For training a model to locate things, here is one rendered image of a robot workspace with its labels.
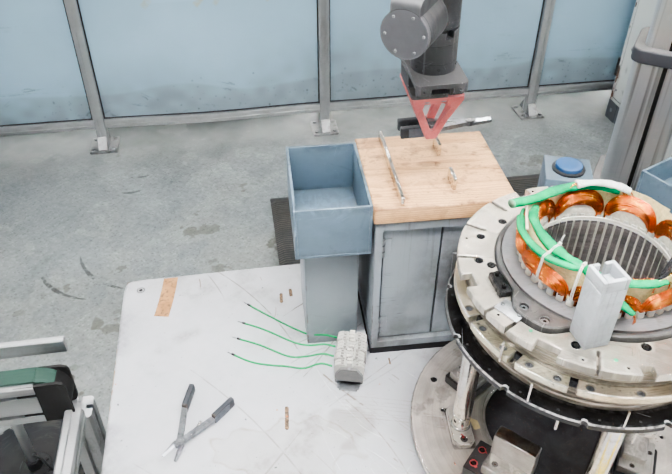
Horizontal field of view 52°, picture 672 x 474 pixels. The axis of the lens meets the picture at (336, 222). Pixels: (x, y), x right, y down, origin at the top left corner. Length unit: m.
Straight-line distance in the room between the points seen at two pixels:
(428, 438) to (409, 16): 0.56
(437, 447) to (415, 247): 0.27
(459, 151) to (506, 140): 2.19
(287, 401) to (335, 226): 0.28
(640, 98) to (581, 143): 2.10
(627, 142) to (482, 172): 0.33
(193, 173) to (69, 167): 0.54
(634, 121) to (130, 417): 0.92
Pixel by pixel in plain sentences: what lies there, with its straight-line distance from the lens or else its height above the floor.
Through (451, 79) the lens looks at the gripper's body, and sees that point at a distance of 0.85.
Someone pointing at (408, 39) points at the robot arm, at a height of 1.32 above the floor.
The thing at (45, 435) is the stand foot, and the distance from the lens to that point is 2.10.
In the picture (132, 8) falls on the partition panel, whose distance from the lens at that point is 2.98.
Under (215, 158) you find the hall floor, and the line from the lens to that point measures 3.06.
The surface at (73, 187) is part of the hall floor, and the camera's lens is 3.03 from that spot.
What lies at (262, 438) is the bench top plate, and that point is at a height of 0.78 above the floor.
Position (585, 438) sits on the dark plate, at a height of 0.78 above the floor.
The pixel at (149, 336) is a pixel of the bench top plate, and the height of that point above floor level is 0.78.
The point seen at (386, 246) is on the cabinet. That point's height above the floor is 0.99.
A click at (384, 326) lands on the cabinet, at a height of 0.83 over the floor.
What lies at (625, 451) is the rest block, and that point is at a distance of 1.00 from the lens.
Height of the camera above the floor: 1.61
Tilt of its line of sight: 38 degrees down
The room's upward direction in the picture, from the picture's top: straight up
